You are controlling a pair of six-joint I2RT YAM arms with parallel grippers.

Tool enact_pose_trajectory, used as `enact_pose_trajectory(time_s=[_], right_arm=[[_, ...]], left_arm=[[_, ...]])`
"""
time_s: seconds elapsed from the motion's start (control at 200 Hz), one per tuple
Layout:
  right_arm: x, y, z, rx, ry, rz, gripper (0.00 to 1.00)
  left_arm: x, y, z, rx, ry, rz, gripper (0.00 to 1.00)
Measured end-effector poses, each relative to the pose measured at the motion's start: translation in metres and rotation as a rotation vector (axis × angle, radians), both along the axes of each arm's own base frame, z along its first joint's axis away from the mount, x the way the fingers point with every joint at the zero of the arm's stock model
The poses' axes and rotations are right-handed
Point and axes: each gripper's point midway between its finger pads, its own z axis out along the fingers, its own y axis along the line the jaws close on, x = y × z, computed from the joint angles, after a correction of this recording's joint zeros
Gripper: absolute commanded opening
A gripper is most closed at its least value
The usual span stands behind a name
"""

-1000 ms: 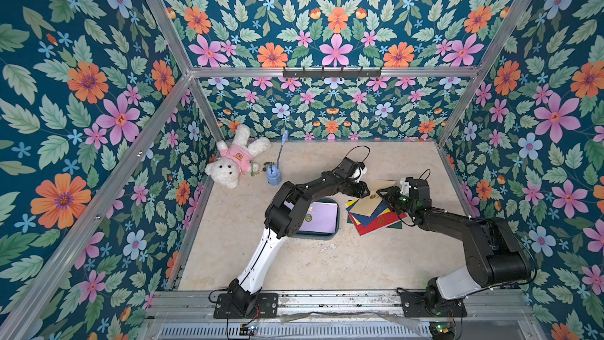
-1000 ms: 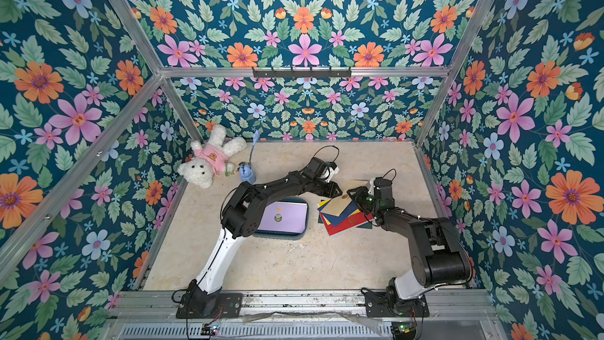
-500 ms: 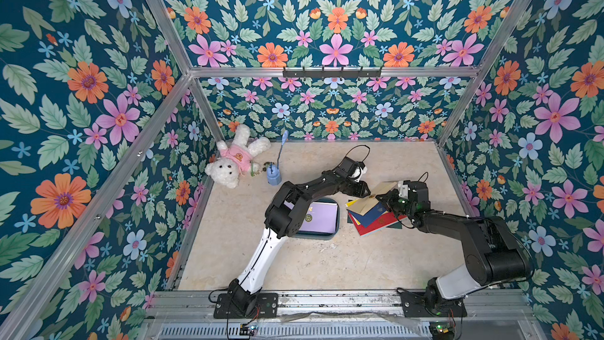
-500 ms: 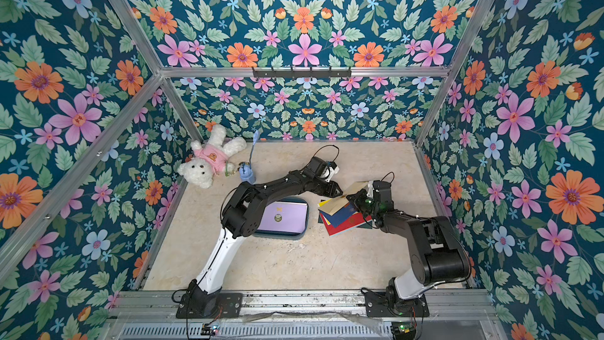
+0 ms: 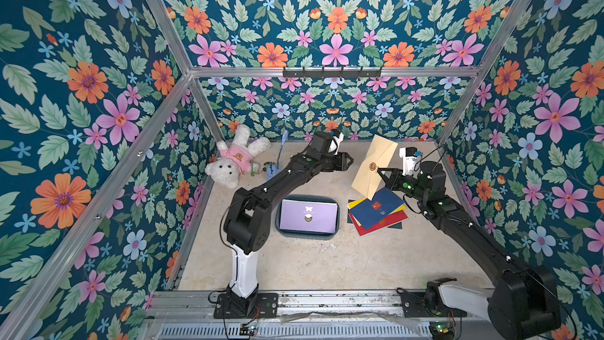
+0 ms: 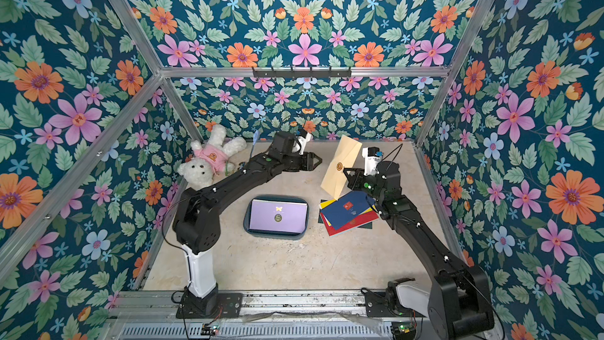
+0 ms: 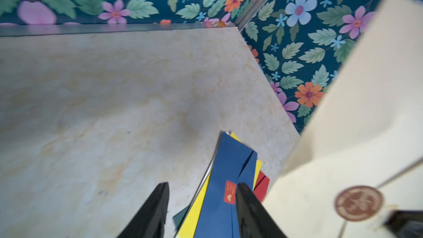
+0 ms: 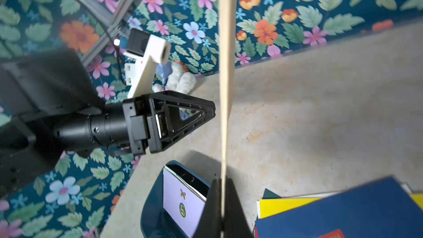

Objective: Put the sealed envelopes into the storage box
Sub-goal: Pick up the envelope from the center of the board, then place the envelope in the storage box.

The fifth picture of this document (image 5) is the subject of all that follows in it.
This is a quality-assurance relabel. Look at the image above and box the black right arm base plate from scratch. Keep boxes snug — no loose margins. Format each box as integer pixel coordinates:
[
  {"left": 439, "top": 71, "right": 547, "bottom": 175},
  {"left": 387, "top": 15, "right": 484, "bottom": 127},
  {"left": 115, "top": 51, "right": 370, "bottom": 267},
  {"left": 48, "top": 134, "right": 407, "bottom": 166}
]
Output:
[{"left": 396, "top": 287, "right": 468, "bottom": 318}]

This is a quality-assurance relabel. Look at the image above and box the dark blue envelope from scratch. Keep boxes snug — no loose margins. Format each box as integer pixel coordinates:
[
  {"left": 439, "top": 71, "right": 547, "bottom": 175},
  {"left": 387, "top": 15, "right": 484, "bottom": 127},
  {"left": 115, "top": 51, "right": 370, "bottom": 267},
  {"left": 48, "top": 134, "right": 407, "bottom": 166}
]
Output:
[{"left": 349, "top": 187, "right": 404, "bottom": 230}]

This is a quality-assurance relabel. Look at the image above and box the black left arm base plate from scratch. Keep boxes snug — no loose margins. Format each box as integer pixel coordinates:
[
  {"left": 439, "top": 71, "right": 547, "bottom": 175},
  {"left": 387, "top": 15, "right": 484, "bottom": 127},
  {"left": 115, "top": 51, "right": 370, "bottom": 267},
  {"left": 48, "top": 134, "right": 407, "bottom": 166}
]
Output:
[{"left": 213, "top": 293, "right": 279, "bottom": 319}]

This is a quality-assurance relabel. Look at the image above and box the cream tan envelope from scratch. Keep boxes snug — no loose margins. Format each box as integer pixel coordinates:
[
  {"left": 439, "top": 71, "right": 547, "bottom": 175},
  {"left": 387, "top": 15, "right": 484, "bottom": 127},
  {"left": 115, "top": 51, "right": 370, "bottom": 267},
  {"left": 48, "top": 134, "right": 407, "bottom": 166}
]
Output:
[{"left": 352, "top": 135, "right": 398, "bottom": 200}]

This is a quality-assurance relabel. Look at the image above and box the yellow envelope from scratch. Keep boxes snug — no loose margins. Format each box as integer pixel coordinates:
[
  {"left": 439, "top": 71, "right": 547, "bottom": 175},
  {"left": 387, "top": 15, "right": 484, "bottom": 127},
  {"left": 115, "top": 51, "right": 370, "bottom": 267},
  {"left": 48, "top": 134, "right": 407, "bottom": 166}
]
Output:
[{"left": 347, "top": 198, "right": 406, "bottom": 215}]

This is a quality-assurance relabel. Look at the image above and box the green circuit board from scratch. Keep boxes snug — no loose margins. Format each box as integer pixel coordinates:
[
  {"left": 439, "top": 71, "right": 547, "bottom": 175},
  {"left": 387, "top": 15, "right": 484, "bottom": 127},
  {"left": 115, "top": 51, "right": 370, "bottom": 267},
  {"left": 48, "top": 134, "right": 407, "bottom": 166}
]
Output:
[
  {"left": 238, "top": 324, "right": 258, "bottom": 338},
  {"left": 429, "top": 322, "right": 456, "bottom": 340}
]

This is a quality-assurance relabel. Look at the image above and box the aluminium front rail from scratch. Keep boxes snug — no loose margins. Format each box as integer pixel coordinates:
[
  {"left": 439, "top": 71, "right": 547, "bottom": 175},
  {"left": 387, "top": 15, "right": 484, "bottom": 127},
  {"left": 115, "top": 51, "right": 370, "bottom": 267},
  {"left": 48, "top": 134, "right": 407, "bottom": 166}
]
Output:
[{"left": 137, "top": 289, "right": 500, "bottom": 339}]

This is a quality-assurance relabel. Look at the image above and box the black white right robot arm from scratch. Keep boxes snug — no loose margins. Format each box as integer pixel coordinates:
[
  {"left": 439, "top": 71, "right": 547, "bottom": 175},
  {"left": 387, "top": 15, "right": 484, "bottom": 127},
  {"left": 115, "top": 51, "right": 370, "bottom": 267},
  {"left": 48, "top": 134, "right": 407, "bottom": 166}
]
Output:
[{"left": 377, "top": 161, "right": 562, "bottom": 339}]

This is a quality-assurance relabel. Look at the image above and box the lavender envelope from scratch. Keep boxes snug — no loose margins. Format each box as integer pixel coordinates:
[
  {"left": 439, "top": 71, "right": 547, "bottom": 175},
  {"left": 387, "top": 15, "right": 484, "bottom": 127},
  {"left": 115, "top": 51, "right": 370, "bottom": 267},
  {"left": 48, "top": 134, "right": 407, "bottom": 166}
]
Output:
[{"left": 278, "top": 199, "right": 339, "bottom": 235}]

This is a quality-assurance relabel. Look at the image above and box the metal hook rail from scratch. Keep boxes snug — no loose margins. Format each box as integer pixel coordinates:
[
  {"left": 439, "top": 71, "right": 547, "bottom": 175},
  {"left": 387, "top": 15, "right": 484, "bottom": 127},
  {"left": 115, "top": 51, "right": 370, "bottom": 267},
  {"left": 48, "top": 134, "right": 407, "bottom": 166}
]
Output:
[{"left": 282, "top": 67, "right": 382, "bottom": 80}]

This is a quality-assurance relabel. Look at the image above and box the red envelope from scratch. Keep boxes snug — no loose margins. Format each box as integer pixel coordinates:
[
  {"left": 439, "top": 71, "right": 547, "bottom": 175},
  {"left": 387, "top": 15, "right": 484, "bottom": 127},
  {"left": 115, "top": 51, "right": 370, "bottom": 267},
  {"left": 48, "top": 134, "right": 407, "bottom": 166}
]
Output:
[{"left": 348, "top": 207, "right": 409, "bottom": 237}]

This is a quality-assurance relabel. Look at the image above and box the white teddy bear pink shirt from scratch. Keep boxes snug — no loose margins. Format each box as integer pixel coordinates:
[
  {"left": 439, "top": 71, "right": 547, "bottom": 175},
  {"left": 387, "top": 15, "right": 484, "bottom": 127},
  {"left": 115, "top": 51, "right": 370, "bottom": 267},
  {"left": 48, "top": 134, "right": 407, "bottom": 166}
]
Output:
[{"left": 204, "top": 124, "right": 271, "bottom": 189}]

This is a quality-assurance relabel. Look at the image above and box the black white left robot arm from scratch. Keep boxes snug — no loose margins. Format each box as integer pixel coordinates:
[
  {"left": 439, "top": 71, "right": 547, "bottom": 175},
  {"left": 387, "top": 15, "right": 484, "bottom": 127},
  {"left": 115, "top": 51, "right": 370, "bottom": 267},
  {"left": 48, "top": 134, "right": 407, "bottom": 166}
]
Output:
[{"left": 223, "top": 130, "right": 354, "bottom": 303}]

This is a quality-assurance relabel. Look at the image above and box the right green circuit board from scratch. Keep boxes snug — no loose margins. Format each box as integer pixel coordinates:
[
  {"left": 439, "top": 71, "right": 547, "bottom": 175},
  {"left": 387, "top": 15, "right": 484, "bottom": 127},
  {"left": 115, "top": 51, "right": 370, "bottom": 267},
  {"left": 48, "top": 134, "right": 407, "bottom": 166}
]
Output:
[{"left": 429, "top": 322, "right": 456, "bottom": 340}]

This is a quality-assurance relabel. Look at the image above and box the dark teal storage box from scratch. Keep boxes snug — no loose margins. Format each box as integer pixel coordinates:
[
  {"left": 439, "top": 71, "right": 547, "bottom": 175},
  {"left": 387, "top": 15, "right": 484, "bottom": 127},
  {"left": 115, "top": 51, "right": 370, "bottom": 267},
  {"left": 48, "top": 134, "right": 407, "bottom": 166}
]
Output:
[{"left": 275, "top": 195, "right": 340, "bottom": 240}]

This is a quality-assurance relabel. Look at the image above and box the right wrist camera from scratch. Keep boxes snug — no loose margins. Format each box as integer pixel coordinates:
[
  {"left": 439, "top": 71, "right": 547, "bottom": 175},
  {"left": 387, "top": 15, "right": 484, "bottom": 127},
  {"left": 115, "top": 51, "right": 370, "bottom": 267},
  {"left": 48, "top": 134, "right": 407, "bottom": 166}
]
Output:
[{"left": 399, "top": 146, "right": 422, "bottom": 177}]

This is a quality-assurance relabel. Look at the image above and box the left green circuit board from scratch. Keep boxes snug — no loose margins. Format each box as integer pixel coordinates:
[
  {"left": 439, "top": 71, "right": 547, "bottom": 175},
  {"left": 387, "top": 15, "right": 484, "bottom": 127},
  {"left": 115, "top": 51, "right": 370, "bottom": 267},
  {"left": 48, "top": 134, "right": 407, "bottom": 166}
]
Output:
[{"left": 238, "top": 324, "right": 258, "bottom": 338}]

